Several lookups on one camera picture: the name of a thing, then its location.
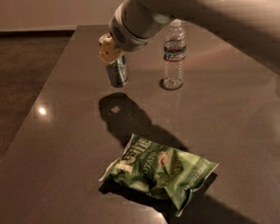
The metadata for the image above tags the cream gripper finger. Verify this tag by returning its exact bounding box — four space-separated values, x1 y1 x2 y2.
99 33 124 65

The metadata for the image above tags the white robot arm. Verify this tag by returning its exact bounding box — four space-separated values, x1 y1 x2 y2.
100 0 280 76

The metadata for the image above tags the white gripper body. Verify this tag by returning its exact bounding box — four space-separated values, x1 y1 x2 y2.
109 0 173 52

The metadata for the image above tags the green jalapeno chip bag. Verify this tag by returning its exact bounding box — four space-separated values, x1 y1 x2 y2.
100 134 218 217

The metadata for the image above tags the clear plastic water bottle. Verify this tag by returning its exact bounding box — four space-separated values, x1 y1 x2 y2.
162 19 187 90

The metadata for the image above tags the silver redbull can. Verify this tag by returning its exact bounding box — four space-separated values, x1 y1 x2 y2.
106 56 128 88

